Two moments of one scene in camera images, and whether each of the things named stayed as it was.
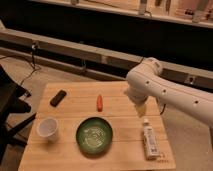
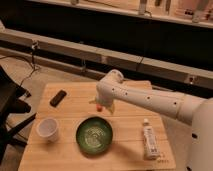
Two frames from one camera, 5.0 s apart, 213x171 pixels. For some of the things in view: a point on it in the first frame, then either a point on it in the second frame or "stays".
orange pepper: [99, 103] stays
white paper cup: [47, 128] stays
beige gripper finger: [140, 109] → [111, 108]
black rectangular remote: [58, 98] stays
